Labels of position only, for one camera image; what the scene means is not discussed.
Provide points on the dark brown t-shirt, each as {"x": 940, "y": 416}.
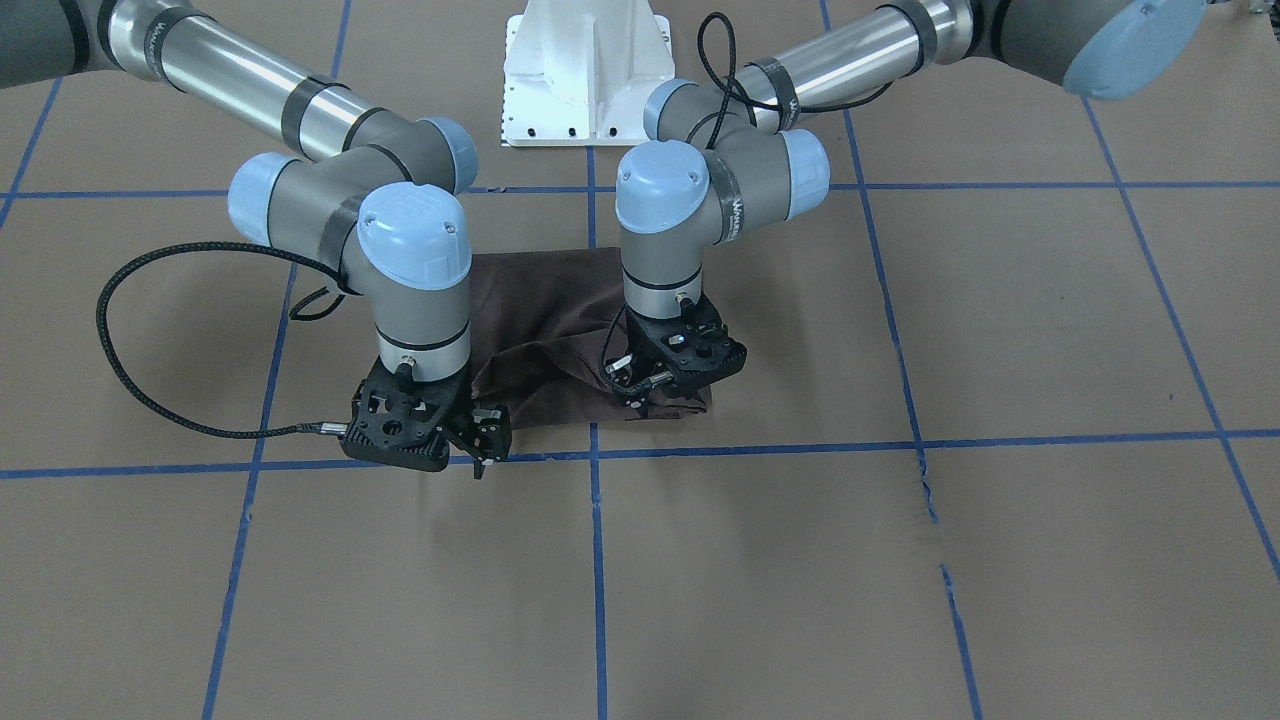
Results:
{"x": 538, "y": 323}

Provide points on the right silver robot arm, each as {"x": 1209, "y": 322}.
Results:
{"x": 364, "y": 196}

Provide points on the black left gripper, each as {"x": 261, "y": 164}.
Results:
{"x": 624, "y": 372}

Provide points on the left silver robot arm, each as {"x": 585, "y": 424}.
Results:
{"x": 724, "y": 159}

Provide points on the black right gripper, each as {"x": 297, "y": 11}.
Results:
{"x": 487, "y": 432}

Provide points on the white pedestal column base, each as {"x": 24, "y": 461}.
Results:
{"x": 579, "y": 72}

